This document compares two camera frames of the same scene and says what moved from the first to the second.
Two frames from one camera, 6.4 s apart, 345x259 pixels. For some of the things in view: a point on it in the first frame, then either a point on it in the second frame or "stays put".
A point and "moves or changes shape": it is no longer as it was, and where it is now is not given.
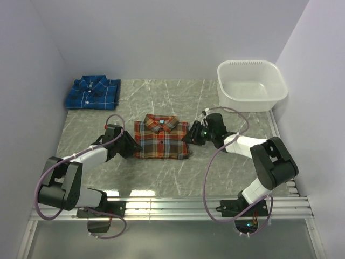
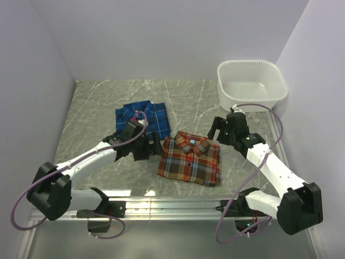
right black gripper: x=193 y=135 → x=221 y=124
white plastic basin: x=249 y=86 stays put
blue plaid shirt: x=94 y=92 → x=156 y=113
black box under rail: x=98 y=226 stays put
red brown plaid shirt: x=161 y=136 moves or changes shape
